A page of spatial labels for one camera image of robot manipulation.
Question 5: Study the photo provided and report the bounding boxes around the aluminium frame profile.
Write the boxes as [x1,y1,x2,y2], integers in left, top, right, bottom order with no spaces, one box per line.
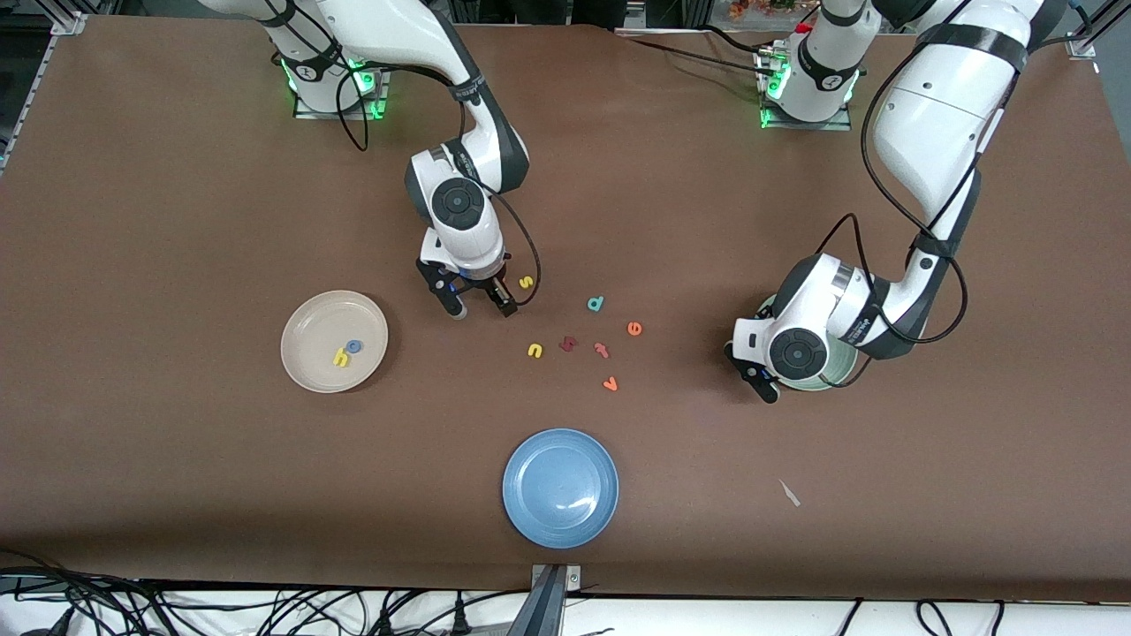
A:
[0,9,89,173]
[1065,0,1131,61]

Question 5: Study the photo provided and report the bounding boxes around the green plate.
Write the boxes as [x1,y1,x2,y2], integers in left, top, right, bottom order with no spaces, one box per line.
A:
[754,291,862,392]

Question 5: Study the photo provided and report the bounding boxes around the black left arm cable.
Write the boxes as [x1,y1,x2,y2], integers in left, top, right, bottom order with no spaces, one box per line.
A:
[817,18,1017,390]

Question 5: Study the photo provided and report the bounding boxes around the orange flowers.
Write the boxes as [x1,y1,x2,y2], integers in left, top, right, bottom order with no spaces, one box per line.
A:
[729,0,818,20]

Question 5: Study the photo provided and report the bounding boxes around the blue plate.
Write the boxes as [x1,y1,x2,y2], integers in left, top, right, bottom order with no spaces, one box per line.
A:
[502,428,620,549]

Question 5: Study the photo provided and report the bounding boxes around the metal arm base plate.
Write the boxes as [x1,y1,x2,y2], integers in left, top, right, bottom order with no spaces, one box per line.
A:
[292,40,391,120]
[758,49,854,132]

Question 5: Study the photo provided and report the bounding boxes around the brown table cover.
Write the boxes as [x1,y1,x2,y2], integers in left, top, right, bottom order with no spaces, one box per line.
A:
[0,16,1131,603]

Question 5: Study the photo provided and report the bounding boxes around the beige brown plate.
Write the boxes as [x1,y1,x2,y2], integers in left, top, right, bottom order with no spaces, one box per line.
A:
[280,290,390,394]

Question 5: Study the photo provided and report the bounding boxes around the grey camera mount pole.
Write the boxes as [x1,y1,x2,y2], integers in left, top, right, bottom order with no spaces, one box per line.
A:
[505,565,568,636]

